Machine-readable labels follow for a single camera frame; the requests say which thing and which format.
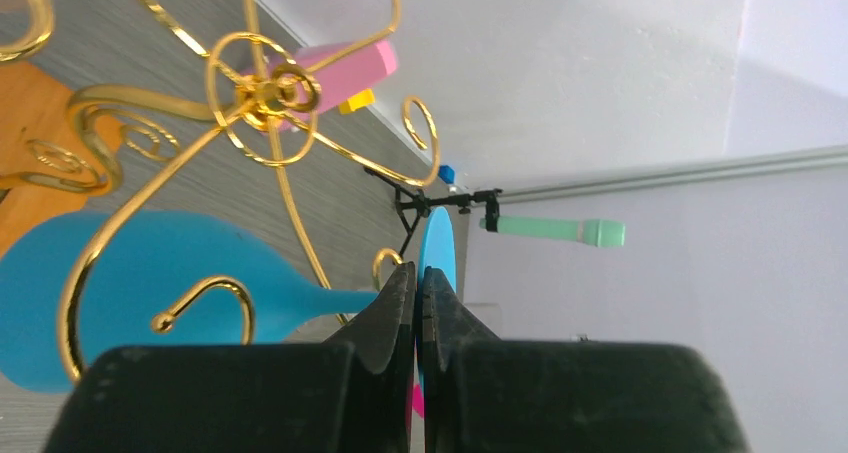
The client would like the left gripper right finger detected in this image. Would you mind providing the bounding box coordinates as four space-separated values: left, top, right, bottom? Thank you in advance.
421 267 749 452

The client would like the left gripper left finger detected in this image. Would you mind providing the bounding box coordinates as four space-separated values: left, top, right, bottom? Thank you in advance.
45 262 416 452

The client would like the blue wine glass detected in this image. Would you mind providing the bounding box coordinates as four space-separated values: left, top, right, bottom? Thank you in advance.
0 206 458 405

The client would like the pink wine glass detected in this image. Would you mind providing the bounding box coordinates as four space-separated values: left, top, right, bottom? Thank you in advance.
411 383 425 418

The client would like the mint green microphone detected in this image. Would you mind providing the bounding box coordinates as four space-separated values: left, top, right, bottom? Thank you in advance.
479 216 626 248

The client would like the blue block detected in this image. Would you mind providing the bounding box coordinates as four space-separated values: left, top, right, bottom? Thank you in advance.
438 165 456 185

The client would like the yellow block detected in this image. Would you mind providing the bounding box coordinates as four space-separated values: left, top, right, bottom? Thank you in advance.
338 89 375 115

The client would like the pink metronome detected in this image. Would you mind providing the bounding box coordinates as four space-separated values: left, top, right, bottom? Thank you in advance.
244 39 398 130

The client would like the gold wire glass rack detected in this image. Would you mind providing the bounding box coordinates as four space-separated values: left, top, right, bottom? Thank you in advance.
1 0 437 384

